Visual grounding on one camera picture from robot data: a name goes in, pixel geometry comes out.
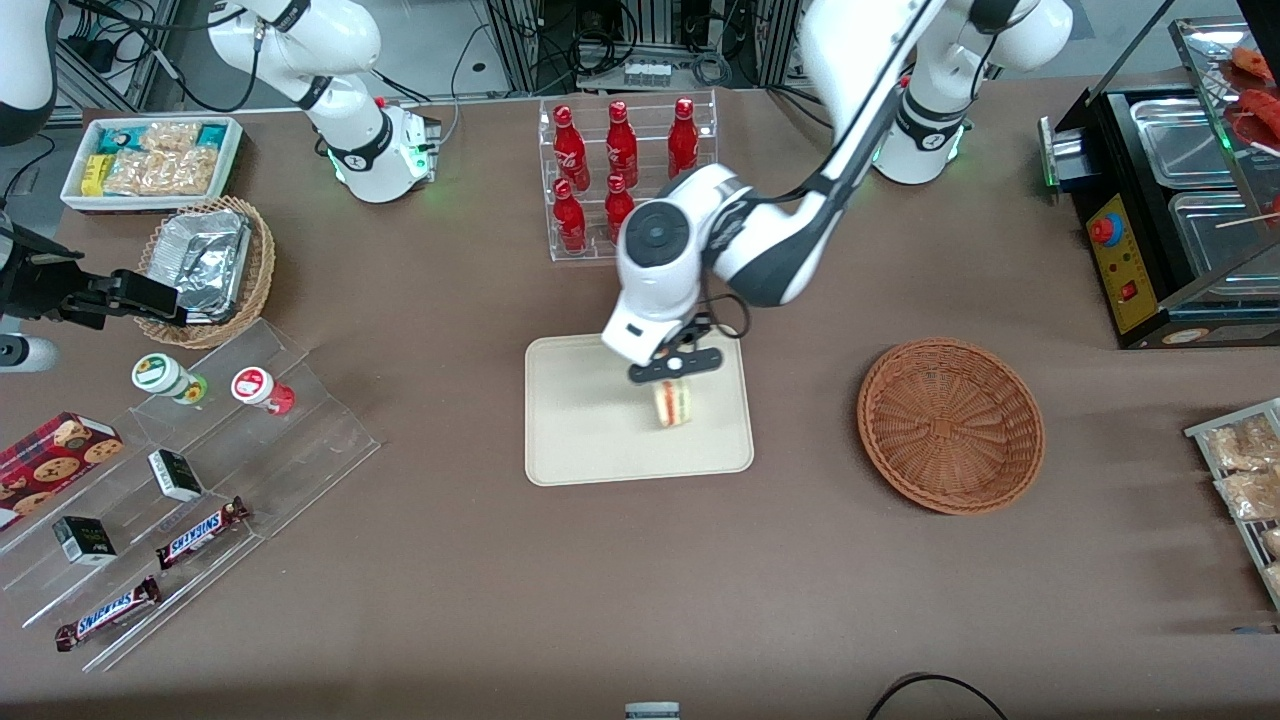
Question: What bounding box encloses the black food warmer appliance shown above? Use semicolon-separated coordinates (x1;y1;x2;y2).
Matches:
1038;0;1280;351

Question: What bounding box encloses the aluminium foil container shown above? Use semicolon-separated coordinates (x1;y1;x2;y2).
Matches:
150;208;253;326

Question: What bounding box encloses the red lid white cup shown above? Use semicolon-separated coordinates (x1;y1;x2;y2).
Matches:
230;366;296;417

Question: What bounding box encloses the green lid white cup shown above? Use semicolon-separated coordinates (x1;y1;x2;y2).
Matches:
131;353;209;406

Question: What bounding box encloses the large clear cracker bag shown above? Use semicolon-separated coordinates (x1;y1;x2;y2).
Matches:
100;146;222;197

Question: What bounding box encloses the tray of packaged snacks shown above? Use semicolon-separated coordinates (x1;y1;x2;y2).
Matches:
1185;398;1280;611

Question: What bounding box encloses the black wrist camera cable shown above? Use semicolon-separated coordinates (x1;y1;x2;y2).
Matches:
700;288;753;342

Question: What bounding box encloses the clear acrylic stepped display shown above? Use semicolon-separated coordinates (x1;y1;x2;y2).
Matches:
0;318;382;673

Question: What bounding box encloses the red cookie box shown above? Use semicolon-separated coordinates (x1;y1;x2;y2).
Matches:
0;411;125;531

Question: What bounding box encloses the triangle sandwich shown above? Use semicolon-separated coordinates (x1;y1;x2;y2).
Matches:
653;378;695;429

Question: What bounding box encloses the oval tan wicker basket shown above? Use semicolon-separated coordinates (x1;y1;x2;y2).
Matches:
133;195;277;350

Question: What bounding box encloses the clear acrylic bottle rack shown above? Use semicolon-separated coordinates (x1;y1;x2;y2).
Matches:
538;88;719;263

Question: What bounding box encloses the beige rectangular tray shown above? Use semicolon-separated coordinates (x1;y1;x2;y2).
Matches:
524;324;755;488

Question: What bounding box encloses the red cola bottle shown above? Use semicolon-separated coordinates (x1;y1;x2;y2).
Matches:
606;100;639;189
668;97;700;181
604;173;637;243
553;178;588;254
553;104;589;191

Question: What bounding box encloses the brown snickers bar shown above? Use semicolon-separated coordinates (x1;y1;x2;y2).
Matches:
54;575;162;653
155;496;251;571

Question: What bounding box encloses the black looped cable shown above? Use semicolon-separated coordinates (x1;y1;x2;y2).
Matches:
866;674;1011;720

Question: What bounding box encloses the round brown wicker basket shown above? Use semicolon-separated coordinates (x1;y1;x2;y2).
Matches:
856;337;1046;516

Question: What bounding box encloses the steel food pan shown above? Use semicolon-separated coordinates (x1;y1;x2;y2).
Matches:
1130;97;1243;191
1168;190;1280;283

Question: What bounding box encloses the white snack bin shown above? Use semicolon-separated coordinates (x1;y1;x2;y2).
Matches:
60;115;246;214

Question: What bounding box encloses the small clear cracker bag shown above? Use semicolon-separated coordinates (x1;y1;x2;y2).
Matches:
140;120;203;156

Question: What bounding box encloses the small black box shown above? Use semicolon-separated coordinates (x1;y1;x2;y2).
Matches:
147;448;205;503
52;515;118;567

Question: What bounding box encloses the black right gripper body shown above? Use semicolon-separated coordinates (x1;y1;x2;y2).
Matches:
0;230;113;331

